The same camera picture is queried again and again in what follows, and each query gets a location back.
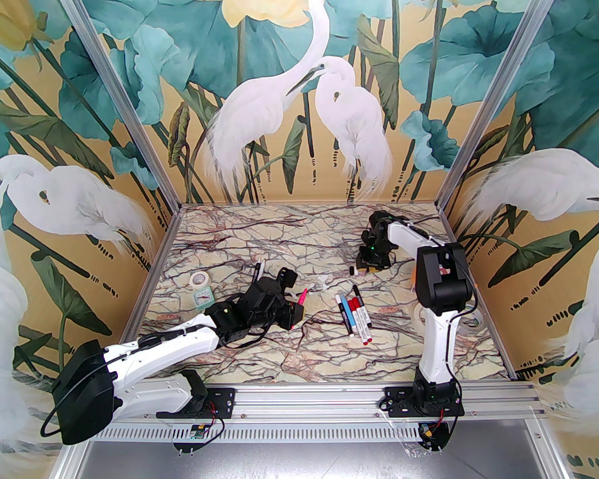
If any blue body pen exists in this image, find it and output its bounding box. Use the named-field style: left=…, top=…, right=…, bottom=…
left=336, top=293, right=354, bottom=336

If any white marker with red ends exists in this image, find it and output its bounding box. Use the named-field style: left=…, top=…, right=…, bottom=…
left=353, top=295, right=372, bottom=344
left=348, top=298, right=366, bottom=342

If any large white tape roll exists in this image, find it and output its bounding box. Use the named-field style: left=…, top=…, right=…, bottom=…
left=412, top=302, right=483, bottom=330

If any perforated metal strip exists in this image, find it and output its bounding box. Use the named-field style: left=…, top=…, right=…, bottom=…
left=82, top=426, right=432, bottom=443

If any grey metal panel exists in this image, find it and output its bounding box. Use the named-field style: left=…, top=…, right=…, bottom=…
left=77, top=442, right=545, bottom=479

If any yellow power connector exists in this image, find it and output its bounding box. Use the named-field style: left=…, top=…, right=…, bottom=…
left=418, top=420, right=454, bottom=452

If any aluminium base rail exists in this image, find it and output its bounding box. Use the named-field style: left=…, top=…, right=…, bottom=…
left=95, top=386, right=547, bottom=420

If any aluminium frame post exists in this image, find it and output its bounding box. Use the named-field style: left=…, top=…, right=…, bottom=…
left=437, top=0, right=572, bottom=209
left=45, top=0, right=183, bottom=208

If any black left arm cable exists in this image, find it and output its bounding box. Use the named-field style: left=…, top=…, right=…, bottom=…
left=40, top=352, right=110, bottom=440

